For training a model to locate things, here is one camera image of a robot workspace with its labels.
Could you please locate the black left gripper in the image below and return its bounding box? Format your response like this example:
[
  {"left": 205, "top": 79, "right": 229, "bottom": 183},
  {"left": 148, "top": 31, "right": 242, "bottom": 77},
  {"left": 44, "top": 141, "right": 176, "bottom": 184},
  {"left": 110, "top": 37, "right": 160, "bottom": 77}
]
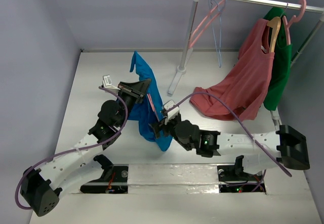
[{"left": 116, "top": 78, "right": 151, "bottom": 128}]

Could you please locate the blue t shirt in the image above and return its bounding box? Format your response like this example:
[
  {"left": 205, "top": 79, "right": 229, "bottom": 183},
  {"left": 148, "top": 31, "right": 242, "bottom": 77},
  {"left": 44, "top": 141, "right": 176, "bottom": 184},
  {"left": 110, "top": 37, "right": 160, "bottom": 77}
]
[{"left": 129, "top": 51, "right": 172, "bottom": 152}]

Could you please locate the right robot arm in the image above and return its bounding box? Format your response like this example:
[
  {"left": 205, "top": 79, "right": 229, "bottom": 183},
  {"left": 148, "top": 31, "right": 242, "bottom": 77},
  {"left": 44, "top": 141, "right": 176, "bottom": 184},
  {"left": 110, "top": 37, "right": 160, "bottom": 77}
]
[{"left": 151, "top": 114, "right": 310, "bottom": 179}]

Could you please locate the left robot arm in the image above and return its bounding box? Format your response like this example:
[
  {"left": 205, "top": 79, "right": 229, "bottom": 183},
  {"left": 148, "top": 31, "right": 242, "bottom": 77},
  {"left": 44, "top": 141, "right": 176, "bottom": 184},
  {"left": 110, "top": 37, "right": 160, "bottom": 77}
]
[{"left": 15, "top": 79, "right": 151, "bottom": 217}]

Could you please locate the pink hanger on rack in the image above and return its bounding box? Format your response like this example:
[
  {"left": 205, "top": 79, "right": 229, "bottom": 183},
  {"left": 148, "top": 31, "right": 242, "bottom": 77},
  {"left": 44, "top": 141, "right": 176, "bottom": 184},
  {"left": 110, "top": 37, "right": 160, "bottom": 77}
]
[{"left": 189, "top": 0, "right": 227, "bottom": 49}]

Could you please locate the pink t shirt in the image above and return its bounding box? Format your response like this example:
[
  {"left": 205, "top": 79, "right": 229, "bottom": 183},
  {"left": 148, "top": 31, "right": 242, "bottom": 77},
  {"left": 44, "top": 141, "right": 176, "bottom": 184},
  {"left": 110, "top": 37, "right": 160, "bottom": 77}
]
[{"left": 190, "top": 19, "right": 274, "bottom": 121}]

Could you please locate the green t shirt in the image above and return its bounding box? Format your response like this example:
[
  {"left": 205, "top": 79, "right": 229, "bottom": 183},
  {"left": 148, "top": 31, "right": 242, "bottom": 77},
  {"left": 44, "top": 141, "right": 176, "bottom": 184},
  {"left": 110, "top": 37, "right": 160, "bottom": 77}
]
[{"left": 264, "top": 7, "right": 292, "bottom": 110}]

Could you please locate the wooden hanger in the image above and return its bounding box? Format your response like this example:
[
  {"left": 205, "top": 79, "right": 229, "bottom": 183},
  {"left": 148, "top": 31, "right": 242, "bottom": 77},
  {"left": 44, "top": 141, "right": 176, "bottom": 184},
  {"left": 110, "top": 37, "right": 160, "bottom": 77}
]
[{"left": 267, "top": 17, "right": 281, "bottom": 53}]

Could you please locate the thick pink plastic hanger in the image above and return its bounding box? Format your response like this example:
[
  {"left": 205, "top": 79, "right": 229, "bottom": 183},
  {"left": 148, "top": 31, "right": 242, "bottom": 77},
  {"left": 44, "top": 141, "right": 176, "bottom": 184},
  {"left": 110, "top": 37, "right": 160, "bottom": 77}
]
[{"left": 282, "top": 0, "right": 307, "bottom": 46}]

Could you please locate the white clothes rack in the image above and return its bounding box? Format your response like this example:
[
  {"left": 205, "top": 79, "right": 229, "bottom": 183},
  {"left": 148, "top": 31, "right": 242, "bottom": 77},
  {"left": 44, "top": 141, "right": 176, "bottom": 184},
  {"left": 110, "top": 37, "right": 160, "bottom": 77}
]
[{"left": 167, "top": 0, "right": 324, "bottom": 128}]

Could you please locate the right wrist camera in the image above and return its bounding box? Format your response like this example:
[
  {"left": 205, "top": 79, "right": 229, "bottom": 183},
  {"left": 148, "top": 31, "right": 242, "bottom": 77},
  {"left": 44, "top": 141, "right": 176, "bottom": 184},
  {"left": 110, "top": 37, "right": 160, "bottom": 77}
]
[{"left": 161, "top": 100, "right": 180, "bottom": 123}]

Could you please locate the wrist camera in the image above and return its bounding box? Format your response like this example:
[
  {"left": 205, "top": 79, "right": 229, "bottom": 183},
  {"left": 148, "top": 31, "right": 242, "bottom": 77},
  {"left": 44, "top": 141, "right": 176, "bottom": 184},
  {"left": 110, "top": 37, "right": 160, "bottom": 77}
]
[
  {"left": 99, "top": 74, "right": 119, "bottom": 93},
  {"left": 161, "top": 100, "right": 180, "bottom": 123}
]

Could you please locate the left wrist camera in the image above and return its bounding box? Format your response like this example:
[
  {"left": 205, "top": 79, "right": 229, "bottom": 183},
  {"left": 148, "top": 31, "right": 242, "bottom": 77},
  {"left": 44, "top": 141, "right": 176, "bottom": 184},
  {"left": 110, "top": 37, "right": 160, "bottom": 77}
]
[{"left": 99, "top": 74, "right": 119, "bottom": 93}]

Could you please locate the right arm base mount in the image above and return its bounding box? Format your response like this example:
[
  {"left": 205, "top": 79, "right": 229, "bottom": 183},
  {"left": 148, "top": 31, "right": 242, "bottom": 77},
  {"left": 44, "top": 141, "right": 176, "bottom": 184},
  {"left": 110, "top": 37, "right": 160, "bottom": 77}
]
[{"left": 217, "top": 156, "right": 266, "bottom": 193}]

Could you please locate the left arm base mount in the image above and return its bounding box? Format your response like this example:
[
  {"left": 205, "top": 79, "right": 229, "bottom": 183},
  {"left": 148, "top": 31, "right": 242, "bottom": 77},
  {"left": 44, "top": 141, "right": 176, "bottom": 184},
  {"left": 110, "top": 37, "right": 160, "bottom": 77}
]
[{"left": 80, "top": 155, "right": 129, "bottom": 194}]

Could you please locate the blue wire hanger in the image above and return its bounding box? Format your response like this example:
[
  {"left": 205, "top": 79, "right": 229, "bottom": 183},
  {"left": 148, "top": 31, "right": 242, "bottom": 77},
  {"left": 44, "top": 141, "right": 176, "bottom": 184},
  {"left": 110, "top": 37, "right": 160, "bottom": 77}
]
[{"left": 206, "top": 0, "right": 228, "bottom": 69}]

